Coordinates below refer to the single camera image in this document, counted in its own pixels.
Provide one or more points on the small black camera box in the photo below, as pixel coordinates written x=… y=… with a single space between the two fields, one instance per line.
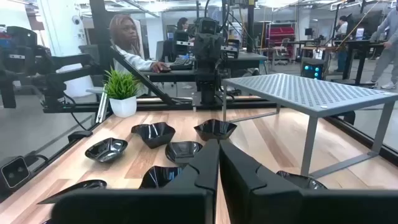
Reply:
x=14 y=172

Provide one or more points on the large black monitor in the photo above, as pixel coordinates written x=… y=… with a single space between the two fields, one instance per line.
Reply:
x=368 y=23

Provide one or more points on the black square mini plate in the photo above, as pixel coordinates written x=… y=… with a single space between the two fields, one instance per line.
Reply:
x=158 y=177

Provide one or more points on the person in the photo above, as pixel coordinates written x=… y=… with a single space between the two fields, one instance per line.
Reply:
x=342 y=29
x=387 y=49
x=182 y=24
x=124 y=34

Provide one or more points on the black hexagonal mini bowl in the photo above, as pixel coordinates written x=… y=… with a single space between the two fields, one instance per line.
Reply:
x=215 y=129

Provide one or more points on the black keyboard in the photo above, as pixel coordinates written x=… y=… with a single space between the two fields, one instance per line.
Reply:
x=182 y=64

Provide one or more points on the black elongated mini plate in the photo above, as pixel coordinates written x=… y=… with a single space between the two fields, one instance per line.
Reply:
x=77 y=188

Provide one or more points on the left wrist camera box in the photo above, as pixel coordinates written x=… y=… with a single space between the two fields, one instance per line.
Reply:
x=208 y=27

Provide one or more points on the black standing desk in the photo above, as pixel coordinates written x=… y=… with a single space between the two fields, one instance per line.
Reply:
x=357 y=43

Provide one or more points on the black computer case blue lights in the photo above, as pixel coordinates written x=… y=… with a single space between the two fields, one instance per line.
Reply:
x=312 y=68

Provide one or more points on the grey perforated metal shelf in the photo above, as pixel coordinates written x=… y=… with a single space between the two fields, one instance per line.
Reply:
x=311 y=93

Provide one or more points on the red storage cabinet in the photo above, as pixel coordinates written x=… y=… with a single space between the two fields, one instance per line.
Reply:
x=281 y=34

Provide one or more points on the black rounded mini plate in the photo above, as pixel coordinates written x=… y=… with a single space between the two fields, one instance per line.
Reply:
x=300 y=181

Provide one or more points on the green plant white pot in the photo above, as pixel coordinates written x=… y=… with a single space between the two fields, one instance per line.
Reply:
x=122 y=105

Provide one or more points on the black leaf-shaped mini plate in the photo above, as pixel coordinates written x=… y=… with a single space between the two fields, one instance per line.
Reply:
x=106 y=150
x=182 y=151

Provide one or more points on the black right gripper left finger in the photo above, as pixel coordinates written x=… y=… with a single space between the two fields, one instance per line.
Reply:
x=140 y=207

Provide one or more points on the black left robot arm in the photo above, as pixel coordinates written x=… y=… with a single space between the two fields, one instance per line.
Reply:
x=206 y=90

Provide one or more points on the black wavy-edged mini bowl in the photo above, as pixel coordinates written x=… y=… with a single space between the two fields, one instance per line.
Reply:
x=154 y=134

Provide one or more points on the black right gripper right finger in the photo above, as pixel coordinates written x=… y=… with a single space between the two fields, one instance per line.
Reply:
x=280 y=207

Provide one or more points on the white dome security camera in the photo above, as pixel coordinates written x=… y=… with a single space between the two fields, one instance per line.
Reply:
x=76 y=20

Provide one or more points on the silver aluminium profile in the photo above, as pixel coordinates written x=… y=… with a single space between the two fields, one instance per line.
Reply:
x=102 y=109

